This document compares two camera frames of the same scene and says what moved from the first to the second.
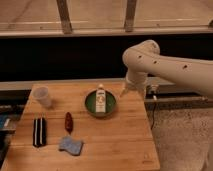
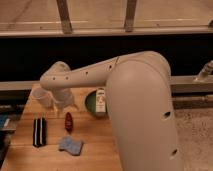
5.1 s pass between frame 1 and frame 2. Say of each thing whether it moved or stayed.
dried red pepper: stayed
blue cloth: stayed
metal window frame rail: stayed
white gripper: moved
